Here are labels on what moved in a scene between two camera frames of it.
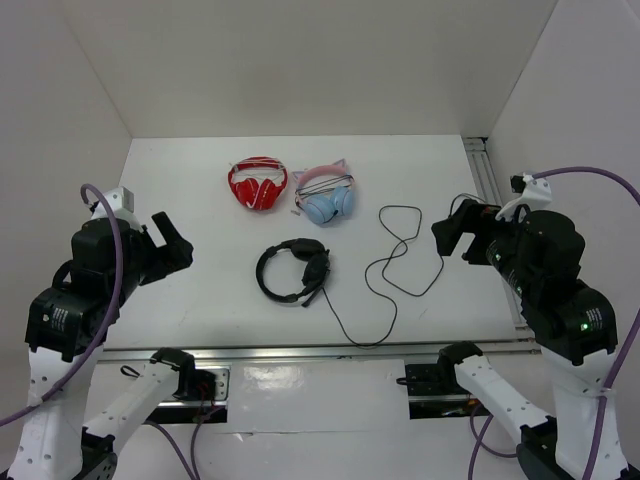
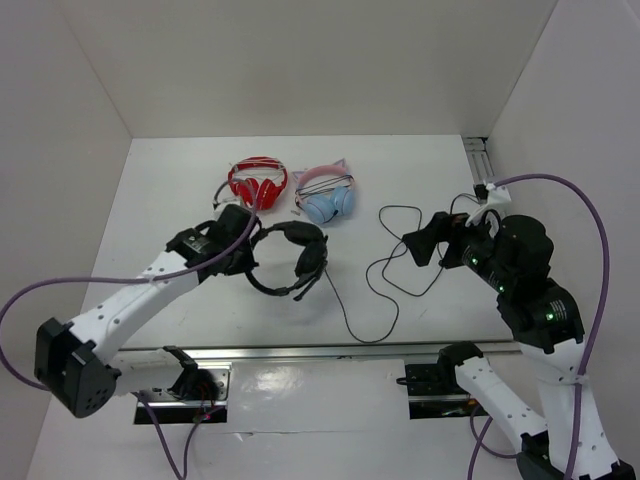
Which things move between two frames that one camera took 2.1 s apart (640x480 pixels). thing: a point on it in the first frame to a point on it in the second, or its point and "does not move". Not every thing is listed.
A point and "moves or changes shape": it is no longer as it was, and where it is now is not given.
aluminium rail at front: (117, 356) does not move
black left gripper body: (151, 262) to (241, 261)
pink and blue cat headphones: (324, 192) does not move
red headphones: (251, 194) does not move
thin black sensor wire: (466, 195) does not move
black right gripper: (470, 214) to (420, 246)
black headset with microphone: (316, 258) moves or changes shape
